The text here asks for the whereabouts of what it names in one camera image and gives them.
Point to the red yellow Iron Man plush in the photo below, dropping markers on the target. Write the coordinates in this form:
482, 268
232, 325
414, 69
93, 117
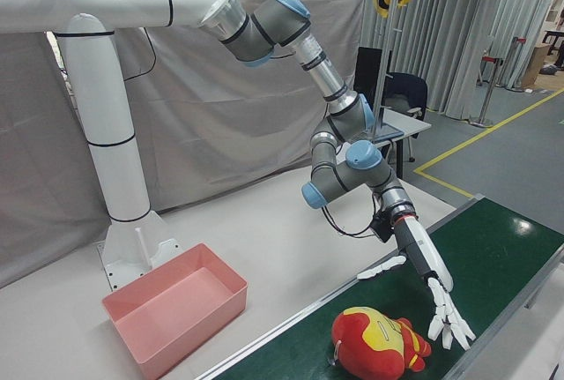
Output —
374, 340

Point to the robot hand black white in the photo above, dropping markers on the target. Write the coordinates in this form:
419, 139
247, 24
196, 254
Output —
423, 252

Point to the cardboard box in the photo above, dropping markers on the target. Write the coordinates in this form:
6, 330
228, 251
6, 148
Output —
535, 64

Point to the grey UR5e robot arm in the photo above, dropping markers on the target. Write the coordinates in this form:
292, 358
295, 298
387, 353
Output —
282, 23

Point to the pleated grey curtain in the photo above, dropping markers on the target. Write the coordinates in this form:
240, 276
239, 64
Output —
454, 45

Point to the silver stanchion post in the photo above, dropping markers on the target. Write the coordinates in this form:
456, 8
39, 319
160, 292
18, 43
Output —
514, 88
481, 122

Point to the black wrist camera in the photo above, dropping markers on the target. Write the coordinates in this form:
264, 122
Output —
382, 228

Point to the black office chair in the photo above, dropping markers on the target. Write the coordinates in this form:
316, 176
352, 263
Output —
410, 87

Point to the black bag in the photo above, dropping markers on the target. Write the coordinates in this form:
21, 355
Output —
549, 69

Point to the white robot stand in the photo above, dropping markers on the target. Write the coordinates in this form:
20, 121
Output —
110, 133

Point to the grey cloth backdrop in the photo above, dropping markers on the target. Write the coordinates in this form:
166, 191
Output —
220, 111

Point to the grey desk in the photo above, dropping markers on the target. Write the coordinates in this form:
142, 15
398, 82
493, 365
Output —
412, 125

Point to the pink plastic basket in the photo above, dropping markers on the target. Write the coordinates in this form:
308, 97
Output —
176, 300

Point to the grey laptop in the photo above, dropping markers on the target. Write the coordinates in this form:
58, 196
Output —
390, 133

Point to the green conveyor belt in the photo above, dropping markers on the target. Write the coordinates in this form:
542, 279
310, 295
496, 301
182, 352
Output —
484, 243

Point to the black monitor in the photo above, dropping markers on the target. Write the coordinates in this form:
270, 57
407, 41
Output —
368, 71

